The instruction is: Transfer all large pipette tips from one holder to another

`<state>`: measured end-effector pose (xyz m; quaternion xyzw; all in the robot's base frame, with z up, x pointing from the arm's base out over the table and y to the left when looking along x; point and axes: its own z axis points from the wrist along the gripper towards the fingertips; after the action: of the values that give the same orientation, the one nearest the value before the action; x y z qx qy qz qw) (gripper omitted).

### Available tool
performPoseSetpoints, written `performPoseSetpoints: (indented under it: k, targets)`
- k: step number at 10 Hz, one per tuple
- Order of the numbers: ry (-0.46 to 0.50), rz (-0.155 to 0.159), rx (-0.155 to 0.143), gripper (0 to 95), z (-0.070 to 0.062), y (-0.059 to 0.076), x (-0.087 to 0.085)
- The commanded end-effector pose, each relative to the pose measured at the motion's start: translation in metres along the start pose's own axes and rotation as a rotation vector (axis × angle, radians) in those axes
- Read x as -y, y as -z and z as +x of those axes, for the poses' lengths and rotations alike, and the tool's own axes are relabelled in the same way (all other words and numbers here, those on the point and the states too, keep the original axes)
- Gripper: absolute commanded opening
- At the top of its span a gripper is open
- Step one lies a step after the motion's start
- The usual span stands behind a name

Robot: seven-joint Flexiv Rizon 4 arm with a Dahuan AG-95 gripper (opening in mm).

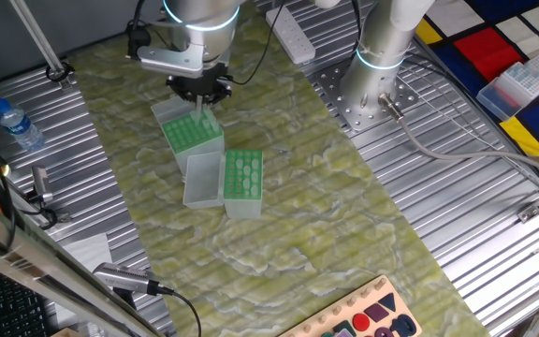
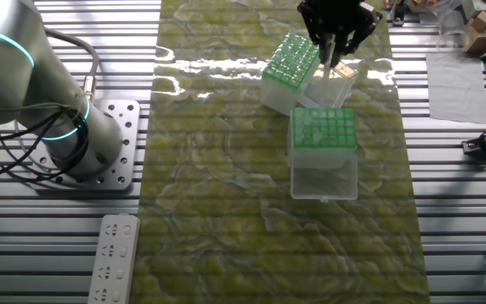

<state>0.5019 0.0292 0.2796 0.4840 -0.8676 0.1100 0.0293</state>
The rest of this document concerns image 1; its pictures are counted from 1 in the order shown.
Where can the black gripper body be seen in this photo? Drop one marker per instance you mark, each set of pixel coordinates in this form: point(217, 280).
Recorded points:
point(201, 77)

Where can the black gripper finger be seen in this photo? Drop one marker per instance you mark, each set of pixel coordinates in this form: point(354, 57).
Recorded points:
point(180, 93)
point(220, 93)

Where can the clear tip box green rack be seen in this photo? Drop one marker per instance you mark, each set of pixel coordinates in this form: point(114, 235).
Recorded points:
point(204, 185)
point(180, 136)

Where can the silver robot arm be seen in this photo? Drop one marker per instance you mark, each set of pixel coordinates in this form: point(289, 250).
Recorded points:
point(377, 42)

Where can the white power strip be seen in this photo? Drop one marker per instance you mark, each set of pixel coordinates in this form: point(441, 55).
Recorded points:
point(290, 35)

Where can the black pole base clamp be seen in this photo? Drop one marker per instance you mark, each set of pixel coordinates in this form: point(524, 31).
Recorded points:
point(59, 72)

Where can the green marble pattern mat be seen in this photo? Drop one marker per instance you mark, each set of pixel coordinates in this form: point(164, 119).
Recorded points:
point(297, 210)

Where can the slanted aluminium pole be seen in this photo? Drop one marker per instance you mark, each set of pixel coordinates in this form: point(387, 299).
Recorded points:
point(38, 37)

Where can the clear water bottle blue cap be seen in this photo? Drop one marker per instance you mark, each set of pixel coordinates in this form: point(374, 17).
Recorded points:
point(19, 126)

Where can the white paper sheet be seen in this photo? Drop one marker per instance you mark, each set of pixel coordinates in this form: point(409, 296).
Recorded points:
point(89, 253)

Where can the teal puzzle piece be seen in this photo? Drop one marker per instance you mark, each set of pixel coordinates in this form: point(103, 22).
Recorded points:
point(343, 326)

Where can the small brown cardboard box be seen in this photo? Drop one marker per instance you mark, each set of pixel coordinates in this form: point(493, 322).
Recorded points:
point(66, 333)

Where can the navy triangle puzzle piece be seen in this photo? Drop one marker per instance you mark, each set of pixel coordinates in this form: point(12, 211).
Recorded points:
point(388, 302)

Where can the red circle puzzle piece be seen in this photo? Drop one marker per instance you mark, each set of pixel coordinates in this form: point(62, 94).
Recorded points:
point(361, 322)

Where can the purple square puzzle piece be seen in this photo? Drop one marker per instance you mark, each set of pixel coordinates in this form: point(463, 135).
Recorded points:
point(376, 312)

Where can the lilac puzzle piece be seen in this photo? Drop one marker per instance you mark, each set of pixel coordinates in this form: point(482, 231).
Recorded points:
point(345, 334)

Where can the colour block patterned mat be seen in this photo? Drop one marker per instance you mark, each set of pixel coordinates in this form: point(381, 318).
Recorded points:
point(489, 56)

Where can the black keyboard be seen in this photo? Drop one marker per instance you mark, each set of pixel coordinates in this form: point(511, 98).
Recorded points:
point(7, 309)

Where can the wooden shape puzzle board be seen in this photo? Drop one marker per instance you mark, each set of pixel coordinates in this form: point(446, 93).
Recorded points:
point(407, 310)

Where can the blue rounded puzzle piece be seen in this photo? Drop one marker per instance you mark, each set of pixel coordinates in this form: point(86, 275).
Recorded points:
point(395, 323)

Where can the magenta round puzzle piece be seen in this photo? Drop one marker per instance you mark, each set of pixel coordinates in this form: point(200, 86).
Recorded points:
point(384, 333)

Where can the clear box white tip rack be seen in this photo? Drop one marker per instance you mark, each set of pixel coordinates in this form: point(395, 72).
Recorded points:
point(524, 80)

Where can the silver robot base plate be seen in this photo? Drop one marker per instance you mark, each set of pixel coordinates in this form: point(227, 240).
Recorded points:
point(351, 119)

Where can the silver camera on black clamp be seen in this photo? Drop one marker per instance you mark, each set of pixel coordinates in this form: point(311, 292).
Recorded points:
point(41, 182)

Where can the silver depth camera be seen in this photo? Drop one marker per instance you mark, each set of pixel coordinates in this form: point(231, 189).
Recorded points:
point(122, 277)

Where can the aluminium frame beam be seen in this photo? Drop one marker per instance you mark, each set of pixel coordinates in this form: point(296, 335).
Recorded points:
point(26, 255)

